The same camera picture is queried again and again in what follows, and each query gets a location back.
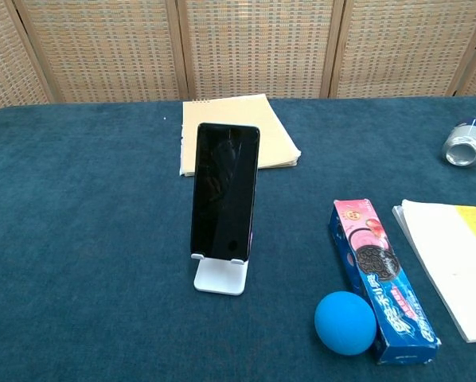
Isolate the black smartphone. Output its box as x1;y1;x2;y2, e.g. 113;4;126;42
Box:
189;122;261;263

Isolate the white phone stand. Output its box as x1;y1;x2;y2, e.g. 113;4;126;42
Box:
189;228;256;297

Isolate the blue Oreo cookie box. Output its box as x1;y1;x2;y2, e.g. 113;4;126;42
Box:
328;197;442;365

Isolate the dark teal tablecloth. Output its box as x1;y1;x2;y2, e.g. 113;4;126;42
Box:
0;95;476;382

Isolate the tan spiral notepad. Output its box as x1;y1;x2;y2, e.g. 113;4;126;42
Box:
178;94;302;178

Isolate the blue ball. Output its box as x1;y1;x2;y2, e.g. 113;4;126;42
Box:
314;290;378;357

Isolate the white and yellow book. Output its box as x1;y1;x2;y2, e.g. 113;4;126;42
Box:
392;199;476;344

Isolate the silver and blue can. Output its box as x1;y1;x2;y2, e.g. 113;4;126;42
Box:
442;116;476;167

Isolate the woven folding screen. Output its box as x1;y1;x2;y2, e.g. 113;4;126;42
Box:
0;0;476;118

